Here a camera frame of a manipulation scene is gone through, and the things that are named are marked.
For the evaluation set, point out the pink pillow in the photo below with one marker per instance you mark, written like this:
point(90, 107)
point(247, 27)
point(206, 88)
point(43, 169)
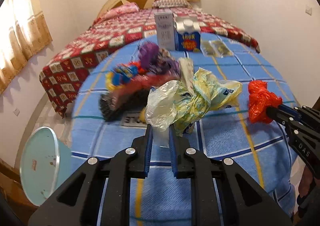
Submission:
point(116, 12)

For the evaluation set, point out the clear packet with dark contents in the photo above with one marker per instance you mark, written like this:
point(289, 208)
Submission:
point(215, 48)

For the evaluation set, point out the red patterned bedspread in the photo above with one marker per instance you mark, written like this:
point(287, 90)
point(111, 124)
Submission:
point(64, 74)

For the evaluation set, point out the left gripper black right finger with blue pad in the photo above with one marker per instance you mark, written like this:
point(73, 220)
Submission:
point(222, 192)

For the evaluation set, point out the clear yellow-green plastic bag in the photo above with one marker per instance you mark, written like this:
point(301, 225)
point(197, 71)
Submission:
point(173, 104)

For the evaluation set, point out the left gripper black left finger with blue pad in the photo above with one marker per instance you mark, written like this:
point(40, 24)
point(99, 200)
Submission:
point(99, 190)

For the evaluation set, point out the white wall socket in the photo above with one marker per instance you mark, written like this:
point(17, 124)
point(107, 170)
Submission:
point(16, 112)

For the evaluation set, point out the blue milk carton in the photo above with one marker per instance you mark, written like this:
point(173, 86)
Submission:
point(187, 34)

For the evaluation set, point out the purple wrapper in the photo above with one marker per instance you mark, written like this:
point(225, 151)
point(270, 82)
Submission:
point(157, 60)

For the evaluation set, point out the grey white carton box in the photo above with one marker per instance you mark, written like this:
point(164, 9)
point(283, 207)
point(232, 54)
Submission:
point(165, 29)

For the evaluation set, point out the left window beige curtain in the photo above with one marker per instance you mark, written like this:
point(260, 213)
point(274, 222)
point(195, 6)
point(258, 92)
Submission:
point(24, 33)

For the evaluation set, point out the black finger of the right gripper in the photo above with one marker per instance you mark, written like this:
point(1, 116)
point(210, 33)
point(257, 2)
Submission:
point(283, 114)

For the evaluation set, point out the blue yellow snack wrapper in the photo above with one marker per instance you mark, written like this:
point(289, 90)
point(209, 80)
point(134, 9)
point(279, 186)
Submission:
point(122, 74)

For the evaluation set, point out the light blue round trash bin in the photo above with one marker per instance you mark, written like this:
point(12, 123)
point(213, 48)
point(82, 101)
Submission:
point(45, 164)

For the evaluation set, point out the orange-red plastic bag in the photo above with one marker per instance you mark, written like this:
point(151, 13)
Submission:
point(260, 98)

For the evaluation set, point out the dark knitted scouring cloth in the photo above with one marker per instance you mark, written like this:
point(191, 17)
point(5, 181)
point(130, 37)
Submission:
point(113, 106)

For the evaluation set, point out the white light switch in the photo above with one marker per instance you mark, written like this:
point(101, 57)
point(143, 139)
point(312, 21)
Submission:
point(308, 10)

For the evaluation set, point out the blue plaid blanket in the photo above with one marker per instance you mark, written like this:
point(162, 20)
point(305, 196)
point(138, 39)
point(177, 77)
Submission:
point(161, 199)

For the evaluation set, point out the striped pillow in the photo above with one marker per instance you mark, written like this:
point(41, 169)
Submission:
point(171, 4)

